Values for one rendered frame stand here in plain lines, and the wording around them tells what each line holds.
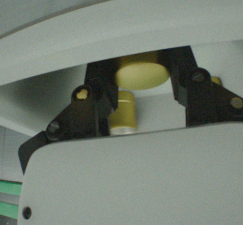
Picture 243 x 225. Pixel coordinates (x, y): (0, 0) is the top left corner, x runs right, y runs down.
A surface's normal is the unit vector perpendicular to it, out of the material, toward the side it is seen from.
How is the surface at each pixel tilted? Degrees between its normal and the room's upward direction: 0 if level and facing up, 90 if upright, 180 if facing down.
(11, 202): 90
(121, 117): 90
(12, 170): 90
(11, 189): 90
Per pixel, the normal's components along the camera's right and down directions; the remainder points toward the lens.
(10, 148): -0.25, -0.34
